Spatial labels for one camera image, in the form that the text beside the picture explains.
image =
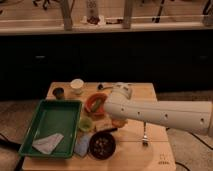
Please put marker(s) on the dark plate with food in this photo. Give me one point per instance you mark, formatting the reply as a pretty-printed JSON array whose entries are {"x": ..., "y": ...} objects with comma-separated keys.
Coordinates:
[{"x": 102, "y": 145}]

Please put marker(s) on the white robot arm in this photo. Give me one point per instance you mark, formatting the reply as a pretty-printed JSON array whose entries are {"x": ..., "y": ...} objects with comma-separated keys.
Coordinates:
[{"x": 191, "y": 116}]

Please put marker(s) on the brush with black handle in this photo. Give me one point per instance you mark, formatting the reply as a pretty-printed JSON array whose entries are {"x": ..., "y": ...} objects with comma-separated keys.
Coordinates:
[{"x": 104, "y": 127}]

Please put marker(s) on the wooden handled black spoon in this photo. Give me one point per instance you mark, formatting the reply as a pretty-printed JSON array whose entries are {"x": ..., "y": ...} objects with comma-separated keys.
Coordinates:
[{"x": 101, "y": 87}]

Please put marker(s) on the dark small cup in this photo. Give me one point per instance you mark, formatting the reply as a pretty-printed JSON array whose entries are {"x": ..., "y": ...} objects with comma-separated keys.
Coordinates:
[{"x": 58, "y": 93}]

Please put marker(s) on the orange bowl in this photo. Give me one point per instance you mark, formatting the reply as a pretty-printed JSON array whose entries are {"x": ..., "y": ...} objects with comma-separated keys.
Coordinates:
[{"x": 90, "y": 100}]

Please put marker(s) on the wooden shelf frame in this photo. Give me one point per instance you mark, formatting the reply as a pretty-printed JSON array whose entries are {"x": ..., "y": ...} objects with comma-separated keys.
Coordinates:
[{"x": 100, "y": 16}]

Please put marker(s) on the green cucumber piece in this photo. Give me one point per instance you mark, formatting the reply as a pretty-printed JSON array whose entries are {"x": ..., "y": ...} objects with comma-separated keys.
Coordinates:
[{"x": 96, "y": 105}]

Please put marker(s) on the blue sponge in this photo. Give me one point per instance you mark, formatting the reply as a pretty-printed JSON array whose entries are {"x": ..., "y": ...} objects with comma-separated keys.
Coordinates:
[{"x": 82, "y": 145}]

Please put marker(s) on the white paper cup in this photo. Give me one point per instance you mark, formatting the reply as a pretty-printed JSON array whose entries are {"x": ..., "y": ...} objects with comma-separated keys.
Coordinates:
[{"x": 77, "y": 86}]

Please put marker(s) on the orange apple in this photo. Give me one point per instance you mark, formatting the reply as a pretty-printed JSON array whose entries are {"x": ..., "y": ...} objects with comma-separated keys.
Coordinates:
[{"x": 119, "y": 123}]

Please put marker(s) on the green plastic tray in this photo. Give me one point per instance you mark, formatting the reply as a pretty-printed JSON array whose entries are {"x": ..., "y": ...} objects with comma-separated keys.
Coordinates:
[{"x": 51, "y": 117}]

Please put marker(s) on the metal fork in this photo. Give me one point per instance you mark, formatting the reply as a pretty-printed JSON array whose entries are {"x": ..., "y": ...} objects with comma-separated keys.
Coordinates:
[{"x": 145, "y": 138}]

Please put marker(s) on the small green cup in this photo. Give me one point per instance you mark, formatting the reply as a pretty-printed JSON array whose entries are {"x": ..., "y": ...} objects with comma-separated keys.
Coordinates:
[{"x": 85, "y": 124}]

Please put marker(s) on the white cloth in tray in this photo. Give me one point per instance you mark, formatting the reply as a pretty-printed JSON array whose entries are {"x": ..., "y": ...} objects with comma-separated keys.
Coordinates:
[{"x": 48, "y": 144}]

